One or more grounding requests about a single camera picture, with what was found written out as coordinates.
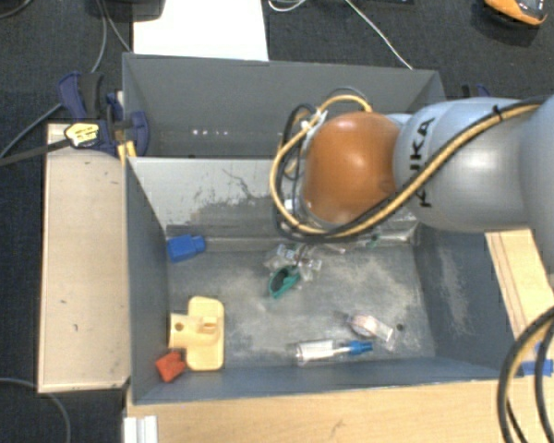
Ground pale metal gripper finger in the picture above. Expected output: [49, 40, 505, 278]
[296, 255, 325, 282]
[263, 243, 302, 269]

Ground green plastic clip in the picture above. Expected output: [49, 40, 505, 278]
[267, 267, 302, 300]

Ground grey metal bin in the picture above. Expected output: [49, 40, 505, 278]
[121, 52, 524, 406]

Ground clear packet with pink disc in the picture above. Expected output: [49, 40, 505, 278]
[344, 312, 397, 352]

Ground clear bottle with blue cap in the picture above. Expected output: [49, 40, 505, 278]
[294, 338, 375, 367]

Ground blue plastic block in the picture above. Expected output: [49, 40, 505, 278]
[166, 233, 208, 264]

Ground pale yellow plastic part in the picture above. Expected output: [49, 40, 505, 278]
[167, 295, 226, 372]

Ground red plastic piece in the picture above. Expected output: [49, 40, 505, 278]
[154, 349, 187, 384]

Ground pale wood flat board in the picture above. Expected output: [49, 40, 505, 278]
[37, 122, 131, 394]

